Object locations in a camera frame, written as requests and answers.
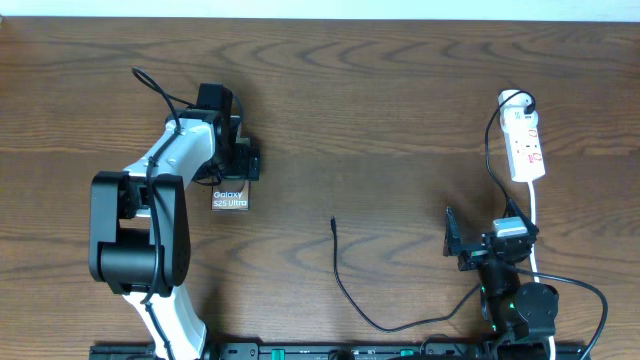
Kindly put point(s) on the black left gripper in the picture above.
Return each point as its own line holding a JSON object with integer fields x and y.
{"x": 242, "y": 169}

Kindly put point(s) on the white power strip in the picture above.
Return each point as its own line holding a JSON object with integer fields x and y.
{"x": 519, "y": 121}

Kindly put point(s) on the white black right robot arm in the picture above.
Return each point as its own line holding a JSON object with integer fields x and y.
{"x": 522, "y": 314}

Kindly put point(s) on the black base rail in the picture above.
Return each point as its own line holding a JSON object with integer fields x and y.
{"x": 432, "y": 350}

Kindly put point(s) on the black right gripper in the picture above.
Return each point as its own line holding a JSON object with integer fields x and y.
{"x": 453, "y": 242}

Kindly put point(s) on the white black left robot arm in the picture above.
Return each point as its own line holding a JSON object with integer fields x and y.
{"x": 139, "y": 239}

